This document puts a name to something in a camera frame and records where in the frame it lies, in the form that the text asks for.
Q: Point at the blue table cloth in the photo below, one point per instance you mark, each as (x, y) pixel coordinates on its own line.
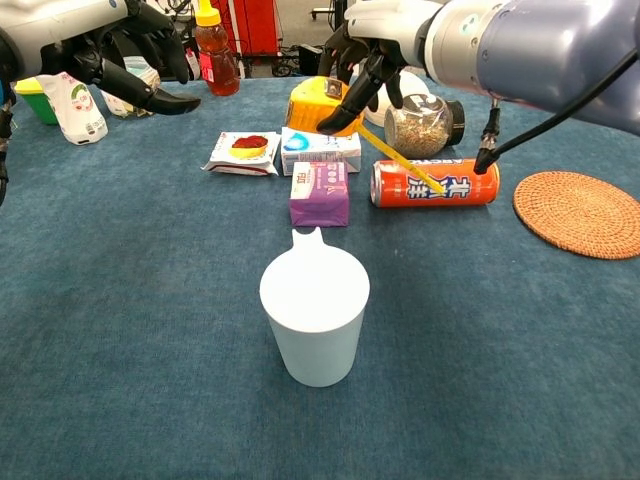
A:
(150, 300)

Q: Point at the cream ceramic bowl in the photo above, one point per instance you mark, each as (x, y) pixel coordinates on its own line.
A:
(415, 85)

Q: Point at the yellow tape measure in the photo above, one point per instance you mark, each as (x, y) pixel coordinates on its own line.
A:
(305, 107)

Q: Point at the orange soda can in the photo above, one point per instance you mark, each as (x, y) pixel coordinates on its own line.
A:
(465, 187)

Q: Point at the black tripod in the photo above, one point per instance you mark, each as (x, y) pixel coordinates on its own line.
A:
(340, 10)

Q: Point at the clear jar of colourful clips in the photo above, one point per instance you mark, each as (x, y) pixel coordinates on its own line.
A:
(142, 67)

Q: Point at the snack packet with tart picture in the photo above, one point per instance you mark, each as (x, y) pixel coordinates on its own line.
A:
(245, 150)

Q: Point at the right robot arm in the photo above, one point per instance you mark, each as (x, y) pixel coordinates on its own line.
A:
(550, 50)

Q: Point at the white plastic cup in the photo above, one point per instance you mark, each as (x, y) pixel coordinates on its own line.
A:
(315, 310)

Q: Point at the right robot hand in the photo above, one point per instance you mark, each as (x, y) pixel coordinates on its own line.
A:
(390, 30)

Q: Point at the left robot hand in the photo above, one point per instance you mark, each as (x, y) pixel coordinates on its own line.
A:
(60, 30)

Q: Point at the red cabinet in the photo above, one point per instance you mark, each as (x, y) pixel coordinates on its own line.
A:
(255, 25)

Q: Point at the honey bottle with yellow cap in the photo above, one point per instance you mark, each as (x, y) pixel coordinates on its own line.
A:
(217, 65)

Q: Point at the black box on floor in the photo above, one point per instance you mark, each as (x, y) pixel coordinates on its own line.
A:
(310, 60)

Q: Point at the purple milk carton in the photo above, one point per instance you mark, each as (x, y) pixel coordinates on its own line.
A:
(320, 200)

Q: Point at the green container with yellow lid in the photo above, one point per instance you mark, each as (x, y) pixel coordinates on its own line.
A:
(37, 102)

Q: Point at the white blue milk carton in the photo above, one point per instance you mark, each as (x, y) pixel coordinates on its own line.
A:
(320, 150)

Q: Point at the woven rattan coaster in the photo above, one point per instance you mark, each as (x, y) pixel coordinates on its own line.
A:
(580, 215)

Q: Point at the white yogurt drink bottle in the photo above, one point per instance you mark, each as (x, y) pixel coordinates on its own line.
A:
(80, 115)

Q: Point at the glass jar with black lid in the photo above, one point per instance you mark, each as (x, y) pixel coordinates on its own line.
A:
(415, 127)

